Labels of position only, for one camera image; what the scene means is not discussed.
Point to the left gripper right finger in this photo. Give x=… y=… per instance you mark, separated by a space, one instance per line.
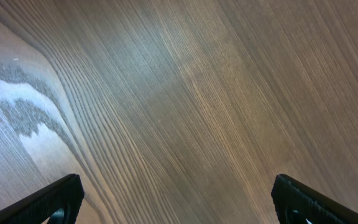
x=297 y=203

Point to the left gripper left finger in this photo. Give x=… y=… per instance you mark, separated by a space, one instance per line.
x=58 y=202

